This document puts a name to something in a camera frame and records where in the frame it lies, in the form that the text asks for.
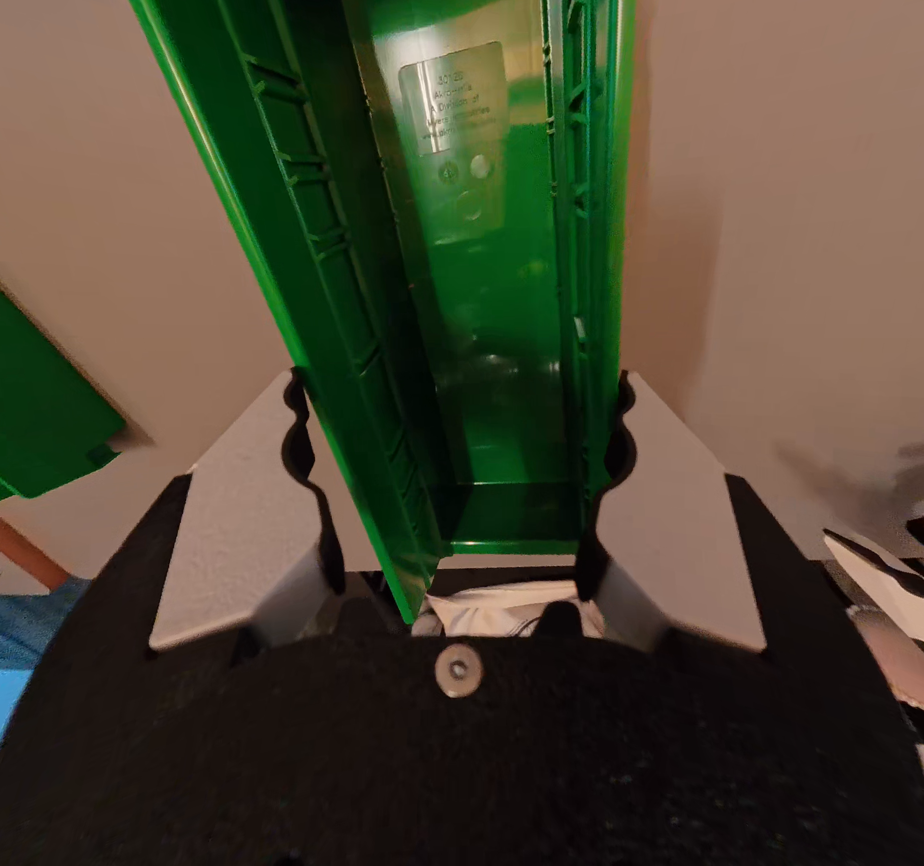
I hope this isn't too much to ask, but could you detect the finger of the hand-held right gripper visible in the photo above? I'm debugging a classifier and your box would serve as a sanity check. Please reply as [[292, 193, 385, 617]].
[[823, 527, 924, 616]]

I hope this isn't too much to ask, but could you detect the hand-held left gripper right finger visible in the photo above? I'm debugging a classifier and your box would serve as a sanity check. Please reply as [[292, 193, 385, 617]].
[[575, 370, 766, 653]]

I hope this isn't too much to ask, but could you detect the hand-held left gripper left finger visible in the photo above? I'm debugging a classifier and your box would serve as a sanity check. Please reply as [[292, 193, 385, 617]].
[[149, 365, 347, 653]]

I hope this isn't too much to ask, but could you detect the green plastic bin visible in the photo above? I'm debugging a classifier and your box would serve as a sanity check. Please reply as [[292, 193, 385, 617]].
[[113, 0, 639, 624], [0, 289, 128, 502]]

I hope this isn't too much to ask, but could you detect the white patterned clothing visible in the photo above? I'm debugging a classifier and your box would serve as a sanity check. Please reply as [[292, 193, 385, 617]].
[[412, 585, 600, 639]]

